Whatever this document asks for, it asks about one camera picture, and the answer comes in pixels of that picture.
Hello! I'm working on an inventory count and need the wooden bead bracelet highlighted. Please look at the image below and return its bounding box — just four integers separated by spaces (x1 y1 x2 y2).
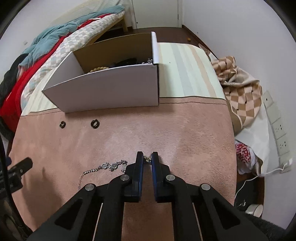
87 66 110 74

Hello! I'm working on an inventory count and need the black fitness band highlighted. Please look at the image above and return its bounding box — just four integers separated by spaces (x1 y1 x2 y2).
109 58 138 68

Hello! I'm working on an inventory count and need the pink striped table cloth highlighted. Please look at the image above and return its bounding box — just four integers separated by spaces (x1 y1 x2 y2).
9 42 238 241

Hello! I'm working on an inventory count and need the red blanket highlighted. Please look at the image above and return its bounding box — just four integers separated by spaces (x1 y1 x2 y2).
1 13 117 132

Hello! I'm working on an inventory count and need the black fuzzy garment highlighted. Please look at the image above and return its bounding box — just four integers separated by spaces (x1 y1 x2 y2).
0 54 28 104

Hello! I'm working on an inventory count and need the white round cup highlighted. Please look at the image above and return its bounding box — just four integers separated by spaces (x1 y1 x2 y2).
245 204 263 217

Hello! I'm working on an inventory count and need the white plastic bag red print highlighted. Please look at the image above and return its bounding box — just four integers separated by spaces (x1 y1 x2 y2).
235 104 270 176

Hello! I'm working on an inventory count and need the white cardboard box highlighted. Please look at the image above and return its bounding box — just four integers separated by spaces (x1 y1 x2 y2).
42 32 159 113

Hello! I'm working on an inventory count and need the white power strip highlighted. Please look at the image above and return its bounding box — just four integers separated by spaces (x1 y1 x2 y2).
262 90 292 172

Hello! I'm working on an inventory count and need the beige checkered cloth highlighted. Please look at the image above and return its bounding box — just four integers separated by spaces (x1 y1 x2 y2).
211 56 262 134

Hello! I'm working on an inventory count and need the blue quilted jacket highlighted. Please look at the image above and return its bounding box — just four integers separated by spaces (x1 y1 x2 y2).
18 1 125 69

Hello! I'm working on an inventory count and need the checkered bed sheet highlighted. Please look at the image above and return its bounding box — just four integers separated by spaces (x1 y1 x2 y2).
20 11 125 110

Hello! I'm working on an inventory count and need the white door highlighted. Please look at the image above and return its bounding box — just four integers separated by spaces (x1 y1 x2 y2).
132 0 183 29

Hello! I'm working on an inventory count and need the thin silver chain bracelet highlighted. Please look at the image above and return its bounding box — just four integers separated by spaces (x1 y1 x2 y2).
77 159 129 190

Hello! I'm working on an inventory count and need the white cable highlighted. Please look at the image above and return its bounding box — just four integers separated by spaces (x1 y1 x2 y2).
234 162 291 204

